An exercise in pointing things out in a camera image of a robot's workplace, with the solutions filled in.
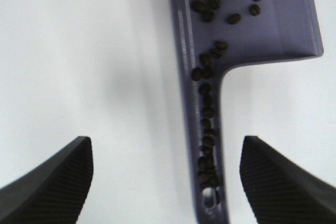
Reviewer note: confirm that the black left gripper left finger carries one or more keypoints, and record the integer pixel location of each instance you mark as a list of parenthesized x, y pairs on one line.
[(53, 192)]

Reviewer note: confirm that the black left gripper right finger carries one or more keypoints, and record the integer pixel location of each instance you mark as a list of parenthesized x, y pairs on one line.
[(279, 191)]

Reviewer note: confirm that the pile of coffee beans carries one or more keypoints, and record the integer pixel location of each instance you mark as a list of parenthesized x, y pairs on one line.
[(209, 54)]

